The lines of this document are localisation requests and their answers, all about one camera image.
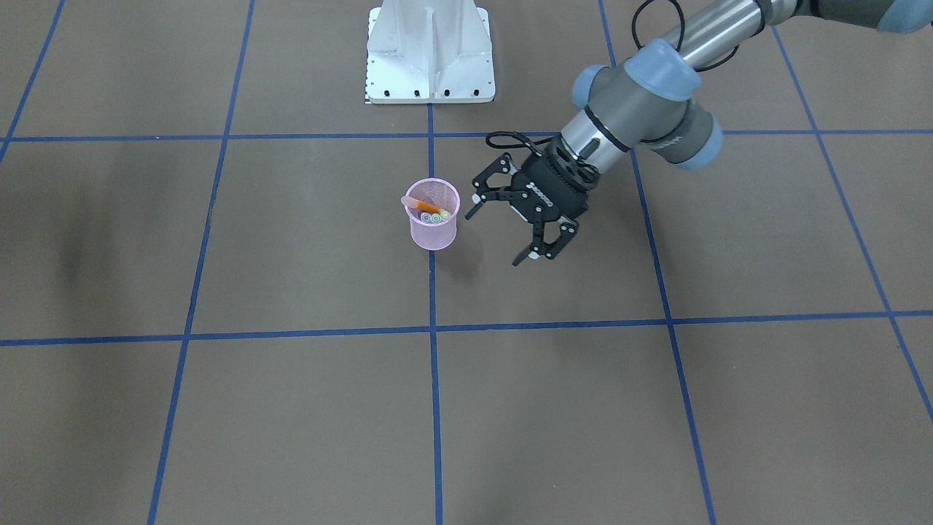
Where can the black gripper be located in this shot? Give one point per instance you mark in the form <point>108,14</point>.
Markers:
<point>548,197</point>

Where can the pink mesh pen holder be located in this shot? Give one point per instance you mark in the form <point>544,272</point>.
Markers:
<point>435,191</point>

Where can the white column base plate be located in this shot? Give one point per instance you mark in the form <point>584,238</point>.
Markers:
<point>429,52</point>

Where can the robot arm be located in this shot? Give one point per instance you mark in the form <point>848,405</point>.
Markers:
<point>648,100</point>

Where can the orange marker pen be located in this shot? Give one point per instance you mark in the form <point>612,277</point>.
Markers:
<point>422,206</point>

